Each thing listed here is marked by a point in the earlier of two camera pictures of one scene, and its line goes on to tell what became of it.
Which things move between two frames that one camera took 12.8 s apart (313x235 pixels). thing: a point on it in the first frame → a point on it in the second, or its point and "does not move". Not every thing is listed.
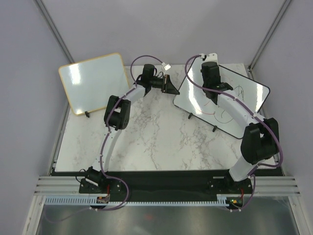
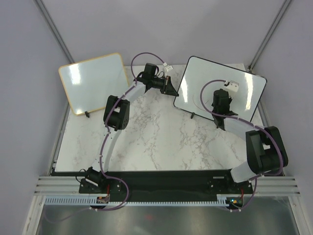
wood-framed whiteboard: (89, 83) does not move
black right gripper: (219, 71) → (230, 100)
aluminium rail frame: (265, 185) does not move
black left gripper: (165, 83) does not move
